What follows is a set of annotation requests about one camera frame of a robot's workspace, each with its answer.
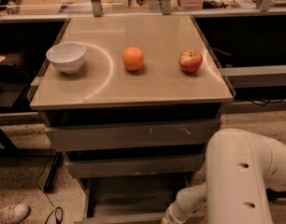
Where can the foam gripper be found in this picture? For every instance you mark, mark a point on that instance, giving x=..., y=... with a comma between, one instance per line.
x=171, y=217

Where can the grey bottom drawer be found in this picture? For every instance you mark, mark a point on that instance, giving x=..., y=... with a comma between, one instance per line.
x=138, y=199

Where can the grey drawer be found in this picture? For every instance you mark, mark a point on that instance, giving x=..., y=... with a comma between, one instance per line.
x=129, y=135
x=135, y=166
x=138, y=199

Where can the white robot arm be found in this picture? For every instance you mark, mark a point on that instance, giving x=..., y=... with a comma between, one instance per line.
x=240, y=167

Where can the grey middle drawer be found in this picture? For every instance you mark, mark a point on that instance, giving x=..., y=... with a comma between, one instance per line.
x=135, y=166

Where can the grey drawer cabinet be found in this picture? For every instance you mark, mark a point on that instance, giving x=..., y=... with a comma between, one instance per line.
x=104, y=92

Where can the grey top drawer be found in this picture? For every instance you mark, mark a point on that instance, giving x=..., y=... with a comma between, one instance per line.
x=129, y=135

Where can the black chair base caster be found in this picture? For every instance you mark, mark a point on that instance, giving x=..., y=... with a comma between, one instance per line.
x=273, y=195

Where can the black table leg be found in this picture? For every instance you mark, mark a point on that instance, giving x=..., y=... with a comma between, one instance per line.
x=56, y=163

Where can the white sneaker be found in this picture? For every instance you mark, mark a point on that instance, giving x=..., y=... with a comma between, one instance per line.
x=14, y=214

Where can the red apple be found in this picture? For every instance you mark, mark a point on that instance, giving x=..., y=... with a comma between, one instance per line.
x=190, y=61

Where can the orange fruit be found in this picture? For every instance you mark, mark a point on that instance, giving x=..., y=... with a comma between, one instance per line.
x=133, y=58

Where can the white ceramic bowl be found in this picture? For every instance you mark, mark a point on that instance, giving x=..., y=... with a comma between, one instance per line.
x=67, y=57

